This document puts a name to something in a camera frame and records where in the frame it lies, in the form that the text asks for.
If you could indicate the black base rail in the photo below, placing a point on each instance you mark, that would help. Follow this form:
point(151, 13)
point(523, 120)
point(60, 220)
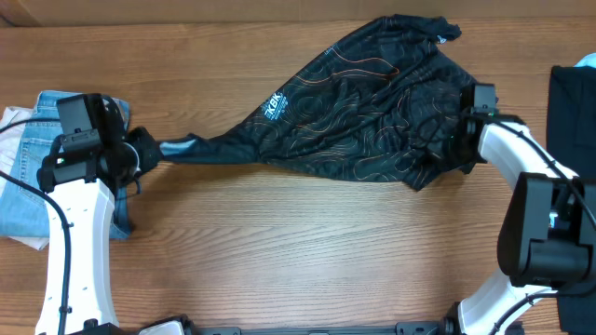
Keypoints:
point(184, 326)

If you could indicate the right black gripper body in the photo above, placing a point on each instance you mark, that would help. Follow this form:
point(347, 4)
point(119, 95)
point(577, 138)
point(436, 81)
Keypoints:
point(464, 154)

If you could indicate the black garment pile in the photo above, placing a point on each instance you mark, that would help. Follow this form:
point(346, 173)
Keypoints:
point(571, 141)

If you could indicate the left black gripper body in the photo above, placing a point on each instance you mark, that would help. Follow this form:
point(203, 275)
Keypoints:
point(149, 155)

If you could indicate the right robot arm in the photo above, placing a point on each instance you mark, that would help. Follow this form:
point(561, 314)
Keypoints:
point(546, 245)

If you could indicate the folded white garment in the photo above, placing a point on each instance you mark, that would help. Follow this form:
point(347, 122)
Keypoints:
point(10, 140)

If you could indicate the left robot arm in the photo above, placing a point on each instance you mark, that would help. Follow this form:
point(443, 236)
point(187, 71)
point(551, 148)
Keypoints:
point(79, 180)

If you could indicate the black orange patterned jersey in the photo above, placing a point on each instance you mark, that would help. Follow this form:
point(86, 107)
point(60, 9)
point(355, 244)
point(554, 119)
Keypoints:
point(382, 104)

